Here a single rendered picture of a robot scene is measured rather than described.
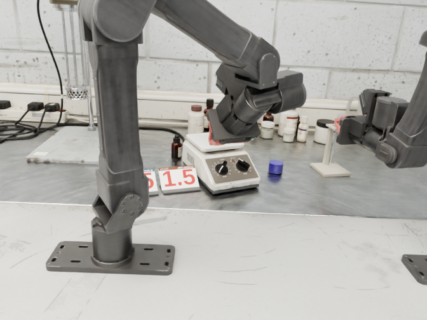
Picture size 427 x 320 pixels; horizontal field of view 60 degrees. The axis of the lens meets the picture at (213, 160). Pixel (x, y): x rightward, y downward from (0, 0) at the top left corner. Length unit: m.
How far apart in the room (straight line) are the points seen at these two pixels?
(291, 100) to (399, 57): 0.90
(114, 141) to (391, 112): 0.57
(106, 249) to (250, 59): 0.37
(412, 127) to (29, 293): 0.71
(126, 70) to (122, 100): 0.04
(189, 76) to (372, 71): 0.67
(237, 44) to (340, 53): 0.90
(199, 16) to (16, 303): 0.47
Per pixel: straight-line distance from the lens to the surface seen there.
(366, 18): 1.48
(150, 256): 0.64
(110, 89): 0.52
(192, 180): 0.89
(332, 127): 1.04
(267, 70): 0.62
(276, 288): 0.61
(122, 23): 0.49
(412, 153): 0.82
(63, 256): 0.67
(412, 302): 0.67
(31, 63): 1.52
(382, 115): 0.86
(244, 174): 0.89
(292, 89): 0.69
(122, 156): 0.55
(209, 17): 0.57
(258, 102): 0.65
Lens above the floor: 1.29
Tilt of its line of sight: 22 degrees down
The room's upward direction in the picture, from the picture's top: 3 degrees clockwise
